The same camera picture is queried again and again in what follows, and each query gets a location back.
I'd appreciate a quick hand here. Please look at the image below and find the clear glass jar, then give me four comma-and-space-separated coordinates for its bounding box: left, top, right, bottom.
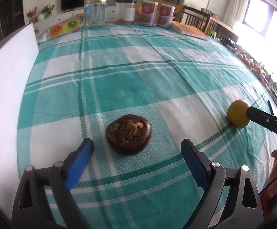
84, 0, 107, 27

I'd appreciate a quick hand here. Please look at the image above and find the clear canister black lid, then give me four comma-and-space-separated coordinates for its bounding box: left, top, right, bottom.
115, 0, 137, 25

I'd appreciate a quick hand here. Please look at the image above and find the wooden dining table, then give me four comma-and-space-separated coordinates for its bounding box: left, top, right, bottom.
208, 17, 238, 43

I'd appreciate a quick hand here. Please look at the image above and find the left red snack tin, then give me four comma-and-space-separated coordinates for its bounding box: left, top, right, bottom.
139, 0, 158, 27

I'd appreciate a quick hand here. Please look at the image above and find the red flower vase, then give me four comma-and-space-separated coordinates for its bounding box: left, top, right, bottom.
26, 6, 37, 23

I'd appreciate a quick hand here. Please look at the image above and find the small potted plant left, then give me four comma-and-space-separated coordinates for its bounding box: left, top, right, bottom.
41, 4, 55, 18

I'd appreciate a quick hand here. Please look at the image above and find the yellow green round fruit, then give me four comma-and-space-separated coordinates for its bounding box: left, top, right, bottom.
226, 99, 250, 129

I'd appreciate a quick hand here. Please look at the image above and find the dark brown water chestnut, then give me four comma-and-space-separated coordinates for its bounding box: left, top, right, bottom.
105, 114, 152, 156

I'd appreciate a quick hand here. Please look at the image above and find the fruit pattern cushion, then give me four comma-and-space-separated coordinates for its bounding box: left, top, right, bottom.
50, 18, 82, 38

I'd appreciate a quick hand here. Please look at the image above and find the wooden chair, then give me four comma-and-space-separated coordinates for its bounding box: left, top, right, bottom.
180, 5, 210, 33

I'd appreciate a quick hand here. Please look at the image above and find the right red snack tin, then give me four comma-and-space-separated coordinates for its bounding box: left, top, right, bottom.
157, 4, 175, 28

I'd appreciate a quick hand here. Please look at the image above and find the red snack tin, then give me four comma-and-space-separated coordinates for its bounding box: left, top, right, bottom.
157, 4, 175, 28
139, 0, 158, 27

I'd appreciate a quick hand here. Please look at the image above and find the white cardboard box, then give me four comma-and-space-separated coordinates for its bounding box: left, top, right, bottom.
0, 24, 39, 218

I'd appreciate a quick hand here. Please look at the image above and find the dark display shelf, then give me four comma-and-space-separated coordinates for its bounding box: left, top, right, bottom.
0, 0, 25, 38

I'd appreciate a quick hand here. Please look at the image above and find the orange book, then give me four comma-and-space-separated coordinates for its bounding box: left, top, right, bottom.
170, 21, 211, 40

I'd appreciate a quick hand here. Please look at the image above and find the teal plaid tablecloth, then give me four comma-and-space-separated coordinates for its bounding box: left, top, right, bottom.
17, 24, 277, 228

